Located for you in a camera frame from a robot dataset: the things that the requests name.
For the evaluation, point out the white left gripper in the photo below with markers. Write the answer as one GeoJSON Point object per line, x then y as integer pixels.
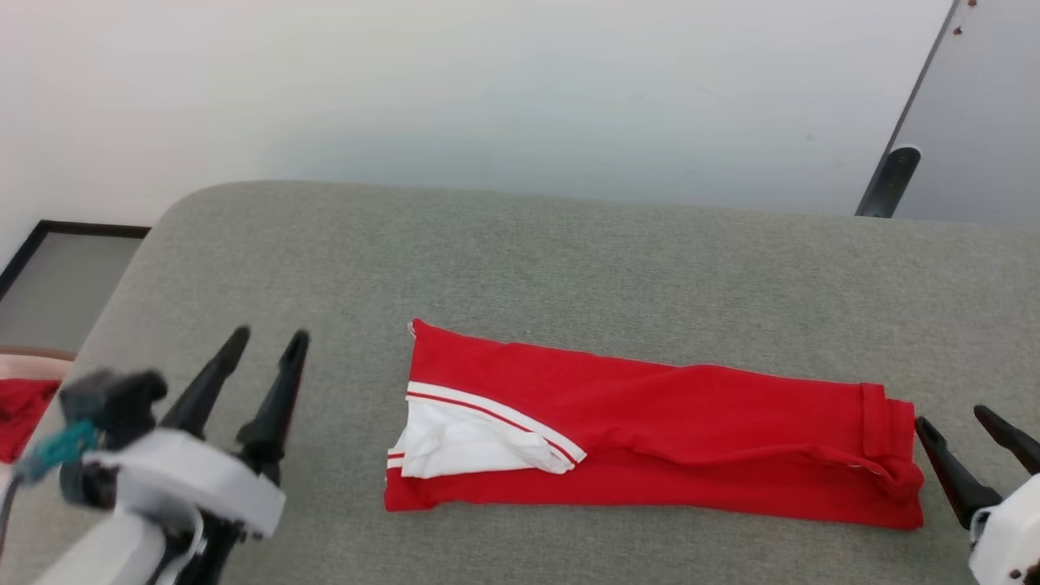
{"type": "Point", "coordinates": [187, 471]}

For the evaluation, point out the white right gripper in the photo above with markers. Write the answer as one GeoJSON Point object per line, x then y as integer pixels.
{"type": "Point", "coordinates": [1011, 540]}

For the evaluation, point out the red and white jersey shirt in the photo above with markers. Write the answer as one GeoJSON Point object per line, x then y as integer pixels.
{"type": "Point", "coordinates": [691, 439]}

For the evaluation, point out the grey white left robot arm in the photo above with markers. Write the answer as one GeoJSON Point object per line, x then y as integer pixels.
{"type": "Point", "coordinates": [106, 552]}

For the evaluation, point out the pink laundry basket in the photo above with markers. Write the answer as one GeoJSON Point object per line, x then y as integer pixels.
{"type": "Point", "coordinates": [32, 364]}

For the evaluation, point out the red cloth in basket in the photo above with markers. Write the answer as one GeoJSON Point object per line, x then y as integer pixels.
{"type": "Point", "coordinates": [24, 414]}

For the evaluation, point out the black framed grey panel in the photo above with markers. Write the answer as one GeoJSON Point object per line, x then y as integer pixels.
{"type": "Point", "coordinates": [57, 284]}

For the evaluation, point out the grey fabric sofa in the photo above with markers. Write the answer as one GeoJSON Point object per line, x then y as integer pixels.
{"type": "Point", "coordinates": [569, 268]}

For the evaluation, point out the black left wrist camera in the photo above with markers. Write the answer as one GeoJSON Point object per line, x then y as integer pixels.
{"type": "Point", "coordinates": [110, 422]}

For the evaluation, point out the black partition frame post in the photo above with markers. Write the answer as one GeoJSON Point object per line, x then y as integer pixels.
{"type": "Point", "coordinates": [902, 154]}

